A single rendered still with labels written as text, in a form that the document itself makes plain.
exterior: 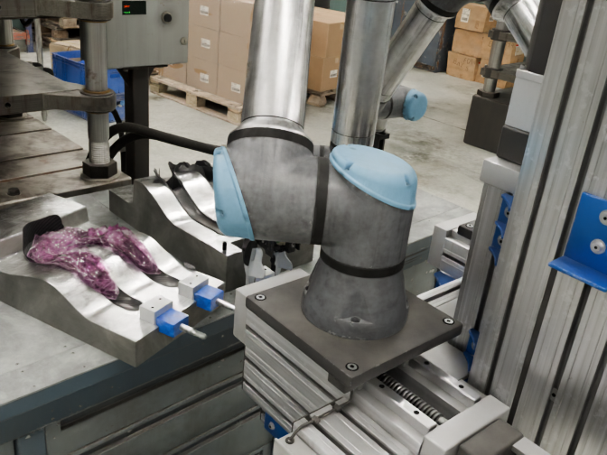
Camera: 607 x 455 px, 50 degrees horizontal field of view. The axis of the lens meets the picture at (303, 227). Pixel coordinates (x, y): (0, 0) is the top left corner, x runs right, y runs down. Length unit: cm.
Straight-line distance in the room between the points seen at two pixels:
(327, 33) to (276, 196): 516
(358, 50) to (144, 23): 117
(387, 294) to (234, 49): 458
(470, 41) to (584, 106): 736
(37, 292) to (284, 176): 65
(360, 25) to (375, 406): 56
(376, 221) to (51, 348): 69
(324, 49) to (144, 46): 393
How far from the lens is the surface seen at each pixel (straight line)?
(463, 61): 819
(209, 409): 156
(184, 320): 121
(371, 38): 105
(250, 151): 83
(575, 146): 83
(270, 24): 92
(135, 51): 214
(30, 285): 133
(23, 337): 131
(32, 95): 195
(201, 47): 567
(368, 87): 107
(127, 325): 122
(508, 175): 95
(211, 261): 142
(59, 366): 123
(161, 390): 143
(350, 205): 81
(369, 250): 83
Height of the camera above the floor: 153
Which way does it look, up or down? 25 degrees down
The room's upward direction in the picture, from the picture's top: 6 degrees clockwise
